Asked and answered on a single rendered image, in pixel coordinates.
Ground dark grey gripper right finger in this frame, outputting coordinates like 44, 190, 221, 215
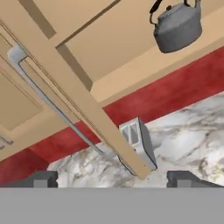
165, 170, 224, 188

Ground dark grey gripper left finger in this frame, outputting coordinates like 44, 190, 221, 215
0, 170, 59, 188

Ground tan cabinet door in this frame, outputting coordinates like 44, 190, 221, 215
0, 0, 152, 180
0, 34, 81, 162

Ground grey metal kettle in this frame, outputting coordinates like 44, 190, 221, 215
149, 0, 203, 54

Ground grey toaster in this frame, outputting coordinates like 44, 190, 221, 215
118, 116, 158, 176

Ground long silver door handle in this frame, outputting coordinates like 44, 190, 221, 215
6, 45, 105, 155
0, 135, 15, 151

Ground tan wall cabinet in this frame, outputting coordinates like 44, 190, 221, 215
17, 0, 224, 108

